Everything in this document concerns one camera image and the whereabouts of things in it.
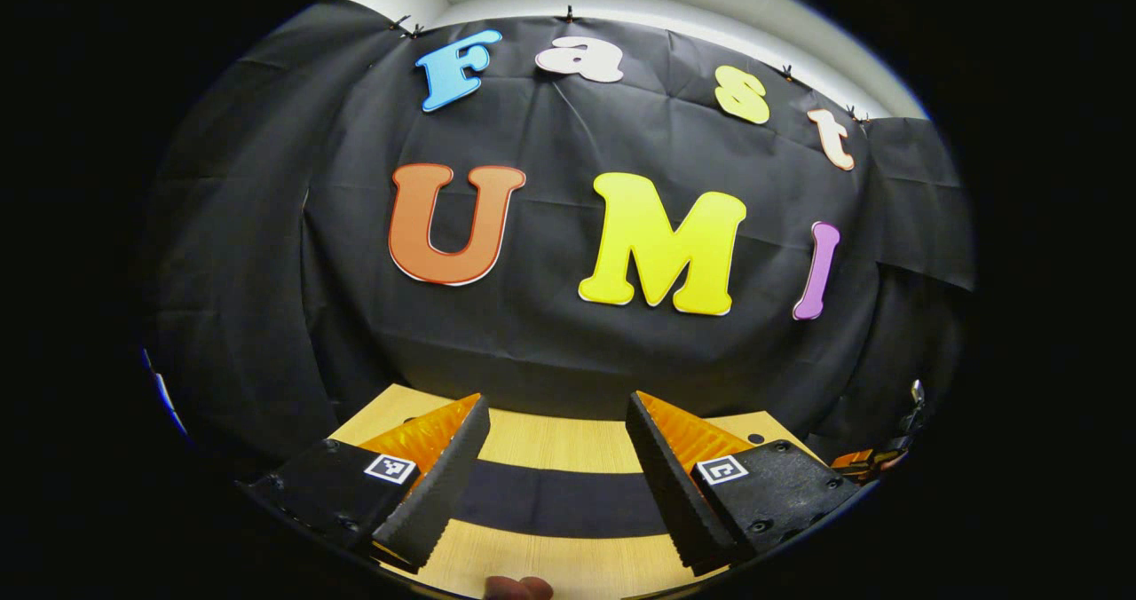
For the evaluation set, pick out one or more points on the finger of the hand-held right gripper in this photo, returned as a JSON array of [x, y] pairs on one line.
[[865, 464]]

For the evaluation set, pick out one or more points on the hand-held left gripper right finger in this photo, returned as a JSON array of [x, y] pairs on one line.
[[674, 485]]

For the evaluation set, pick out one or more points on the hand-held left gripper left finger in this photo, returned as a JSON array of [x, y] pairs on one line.
[[444, 485]]

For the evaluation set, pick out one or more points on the dark grey jeans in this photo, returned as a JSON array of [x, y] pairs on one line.
[[559, 498]]

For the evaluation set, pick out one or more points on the black backdrop cloth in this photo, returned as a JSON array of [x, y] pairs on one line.
[[550, 334]]

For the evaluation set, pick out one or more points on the row of black cloth clips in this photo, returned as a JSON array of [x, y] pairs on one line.
[[568, 14]]

